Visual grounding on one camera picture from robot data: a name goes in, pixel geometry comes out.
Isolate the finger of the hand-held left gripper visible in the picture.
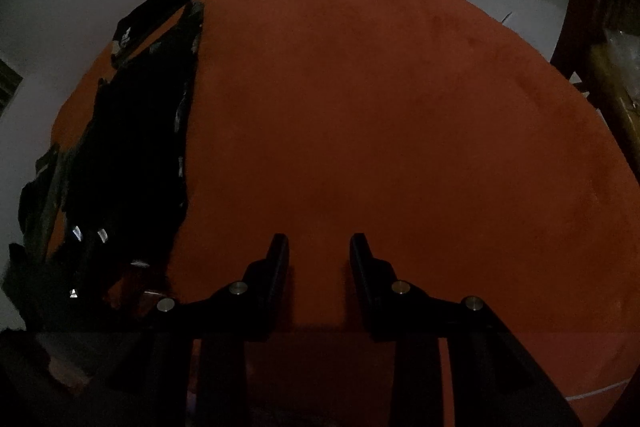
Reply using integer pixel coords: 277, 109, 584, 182
67, 222, 173, 313

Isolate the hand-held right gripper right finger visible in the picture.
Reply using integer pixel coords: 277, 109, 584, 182
349, 233, 583, 427

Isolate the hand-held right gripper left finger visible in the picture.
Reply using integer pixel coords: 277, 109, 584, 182
115, 233, 290, 427

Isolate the black garment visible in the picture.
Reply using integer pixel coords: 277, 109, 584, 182
60, 0, 264, 308

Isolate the dark green striped cloth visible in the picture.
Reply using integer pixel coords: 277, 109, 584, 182
17, 144, 68, 260

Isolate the orange mat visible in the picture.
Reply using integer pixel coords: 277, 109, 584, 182
52, 0, 640, 427

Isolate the dark wooden chair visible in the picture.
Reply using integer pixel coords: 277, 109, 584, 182
549, 0, 640, 190

